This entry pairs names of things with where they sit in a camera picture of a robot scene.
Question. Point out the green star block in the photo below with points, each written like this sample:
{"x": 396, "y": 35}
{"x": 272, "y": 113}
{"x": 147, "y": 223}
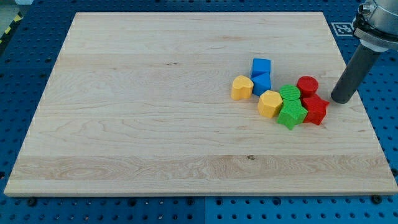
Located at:
{"x": 292, "y": 113}

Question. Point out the red star block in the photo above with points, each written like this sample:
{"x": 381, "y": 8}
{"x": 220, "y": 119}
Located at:
{"x": 316, "y": 109}

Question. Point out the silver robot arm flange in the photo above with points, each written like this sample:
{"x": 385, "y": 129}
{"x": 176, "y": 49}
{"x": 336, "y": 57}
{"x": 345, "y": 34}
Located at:
{"x": 375, "y": 25}

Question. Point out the yellow heart block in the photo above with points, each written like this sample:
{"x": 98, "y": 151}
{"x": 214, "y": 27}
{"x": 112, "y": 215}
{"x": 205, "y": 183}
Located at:
{"x": 241, "y": 88}

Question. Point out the wooden board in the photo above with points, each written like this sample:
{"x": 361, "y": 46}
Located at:
{"x": 138, "y": 104}

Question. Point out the blue triangle block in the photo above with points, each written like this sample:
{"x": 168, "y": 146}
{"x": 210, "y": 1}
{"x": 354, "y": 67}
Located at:
{"x": 261, "y": 83}

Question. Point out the yellow hexagon block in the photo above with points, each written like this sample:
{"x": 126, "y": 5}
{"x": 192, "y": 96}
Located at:
{"x": 269, "y": 104}

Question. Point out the blue cube block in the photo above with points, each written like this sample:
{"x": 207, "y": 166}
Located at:
{"x": 260, "y": 66}

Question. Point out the green cylinder block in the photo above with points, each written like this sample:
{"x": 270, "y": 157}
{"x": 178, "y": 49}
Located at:
{"x": 289, "y": 92}

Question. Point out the red cylinder block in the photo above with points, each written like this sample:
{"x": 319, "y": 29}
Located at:
{"x": 307, "y": 85}

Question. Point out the white fiducial marker tag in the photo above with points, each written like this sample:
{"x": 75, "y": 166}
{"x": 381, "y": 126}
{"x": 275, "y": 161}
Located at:
{"x": 342, "y": 29}

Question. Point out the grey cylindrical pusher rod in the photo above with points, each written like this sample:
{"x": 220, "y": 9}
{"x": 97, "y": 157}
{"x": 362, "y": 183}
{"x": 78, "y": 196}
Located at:
{"x": 358, "y": 67}

